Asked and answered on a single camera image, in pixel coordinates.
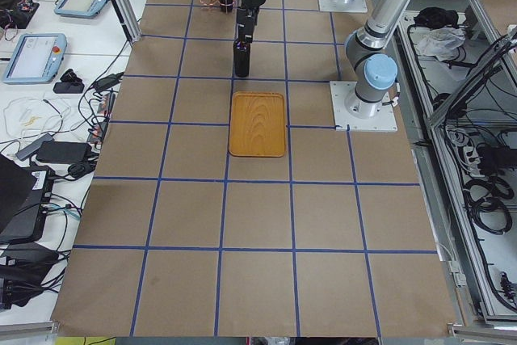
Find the blue teach pendant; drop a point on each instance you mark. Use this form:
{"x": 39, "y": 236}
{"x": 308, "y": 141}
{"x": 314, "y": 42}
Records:
{"x": 36, "y": 58}
{"x": 84, "y": 9}

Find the black laptop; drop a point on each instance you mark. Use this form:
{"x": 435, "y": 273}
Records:
{"x": 24, "y": 193}

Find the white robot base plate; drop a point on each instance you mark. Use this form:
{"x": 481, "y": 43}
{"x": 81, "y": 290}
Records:
{"x": 353, "y": 114}

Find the blue teach pendant near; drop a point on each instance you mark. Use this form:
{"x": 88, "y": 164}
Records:
{"x": 36, "y": 58}

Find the black webcam on stand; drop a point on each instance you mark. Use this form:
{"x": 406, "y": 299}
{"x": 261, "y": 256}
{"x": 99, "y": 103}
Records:
{"x": 69, "y": 83}

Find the black power brick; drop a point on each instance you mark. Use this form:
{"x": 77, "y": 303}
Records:
{"x": 62, "y": 152}

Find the wooden tray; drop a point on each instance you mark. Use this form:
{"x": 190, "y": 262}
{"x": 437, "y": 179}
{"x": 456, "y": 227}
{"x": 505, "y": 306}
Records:
{"x": 257, "y": 127}

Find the blue teach pendant far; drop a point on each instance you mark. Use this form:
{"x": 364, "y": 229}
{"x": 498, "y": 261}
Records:
{"x": 84, "y": 9}

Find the white crumpled cloth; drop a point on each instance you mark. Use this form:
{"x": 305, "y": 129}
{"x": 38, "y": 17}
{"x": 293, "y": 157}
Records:
{"x": 441, "y": 43}

